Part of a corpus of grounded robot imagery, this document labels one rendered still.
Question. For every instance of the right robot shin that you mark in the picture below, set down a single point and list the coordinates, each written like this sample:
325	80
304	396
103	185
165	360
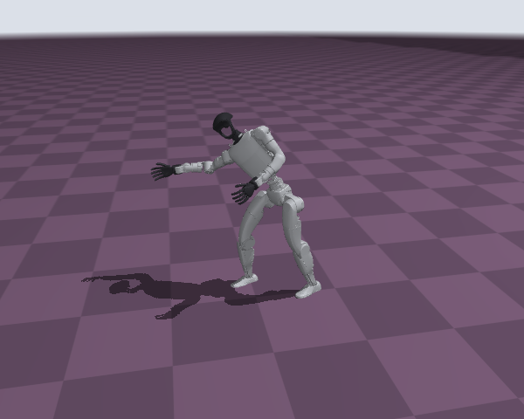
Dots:
246	258

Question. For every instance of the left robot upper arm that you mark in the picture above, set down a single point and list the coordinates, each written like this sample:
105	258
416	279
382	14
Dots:
263	134

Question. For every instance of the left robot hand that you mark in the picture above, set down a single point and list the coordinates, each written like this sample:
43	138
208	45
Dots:
247	190

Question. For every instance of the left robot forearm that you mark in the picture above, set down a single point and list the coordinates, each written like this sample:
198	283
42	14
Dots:
271	169

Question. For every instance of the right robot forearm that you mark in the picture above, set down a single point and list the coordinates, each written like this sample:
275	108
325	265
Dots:
193	167

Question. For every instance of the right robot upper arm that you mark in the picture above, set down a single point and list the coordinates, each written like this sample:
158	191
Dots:
210	166

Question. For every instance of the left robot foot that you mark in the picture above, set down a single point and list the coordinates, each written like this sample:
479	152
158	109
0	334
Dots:
308	290

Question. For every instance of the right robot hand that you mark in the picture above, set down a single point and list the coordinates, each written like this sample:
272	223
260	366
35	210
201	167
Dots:
166	170

